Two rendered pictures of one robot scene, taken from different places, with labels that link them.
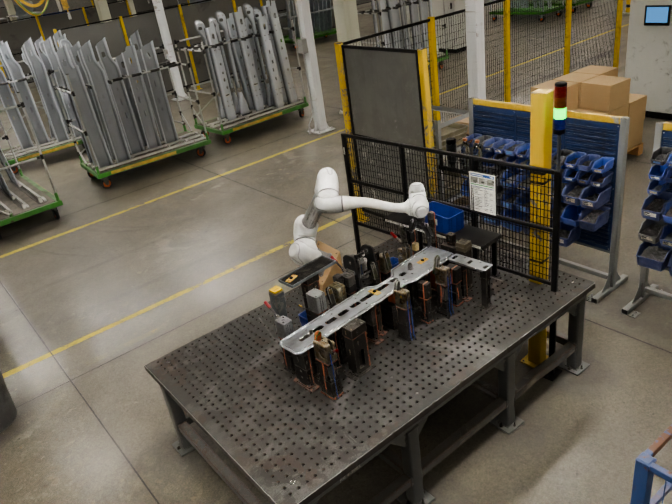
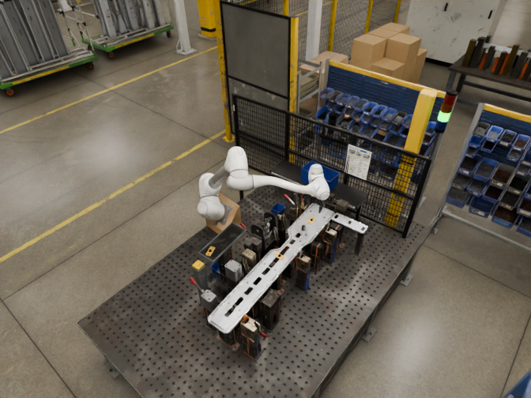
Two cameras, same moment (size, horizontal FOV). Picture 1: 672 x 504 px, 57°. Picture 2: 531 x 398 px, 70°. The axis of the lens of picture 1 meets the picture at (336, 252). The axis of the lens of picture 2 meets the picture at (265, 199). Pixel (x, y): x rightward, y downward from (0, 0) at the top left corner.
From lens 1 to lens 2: 153 cm
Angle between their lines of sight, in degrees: 18
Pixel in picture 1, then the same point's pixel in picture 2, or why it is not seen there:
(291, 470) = not seen: outside the picture
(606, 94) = (405, 50)
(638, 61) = (416, 18)
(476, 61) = (315, 15)
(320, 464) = not seen: outside the picture
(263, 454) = not seen: outside the picture
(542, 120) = (424, 117)
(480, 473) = (352, 380)
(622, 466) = (448, 367)
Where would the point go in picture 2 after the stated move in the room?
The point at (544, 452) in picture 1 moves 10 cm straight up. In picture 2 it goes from (394, 357) to (397, 351)
